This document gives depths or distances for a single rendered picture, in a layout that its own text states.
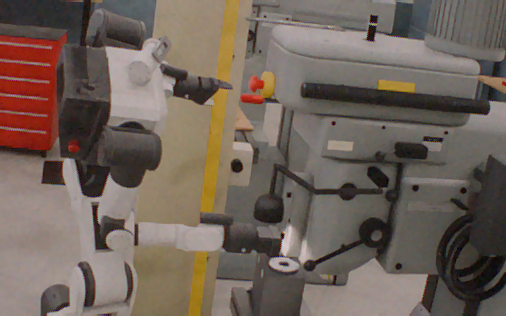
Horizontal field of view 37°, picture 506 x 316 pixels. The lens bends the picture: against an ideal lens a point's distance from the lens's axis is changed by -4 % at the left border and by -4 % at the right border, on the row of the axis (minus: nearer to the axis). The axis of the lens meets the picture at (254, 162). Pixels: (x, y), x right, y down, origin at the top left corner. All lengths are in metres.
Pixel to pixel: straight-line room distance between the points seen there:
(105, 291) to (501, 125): 1.25
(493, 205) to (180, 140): 2.18
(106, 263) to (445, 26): 1.22
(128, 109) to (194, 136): 1.57
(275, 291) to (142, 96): 0.68
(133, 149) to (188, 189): 1.73
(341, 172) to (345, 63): 0.27
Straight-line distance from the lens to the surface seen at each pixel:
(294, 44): 1.69
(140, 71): 2.06
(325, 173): 1.82
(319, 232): 1.86
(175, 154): 3.63
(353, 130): 1.75
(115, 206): 2.11
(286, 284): 2.29
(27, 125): 6.45
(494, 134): 1.92
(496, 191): 1.66
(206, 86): 2.60
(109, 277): 2.39
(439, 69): 1.78
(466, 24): 1.84
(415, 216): 1.89
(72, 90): 2.06
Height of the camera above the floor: 2.14
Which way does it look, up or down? 18 degrees down
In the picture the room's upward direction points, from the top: 8 degrees clockwise
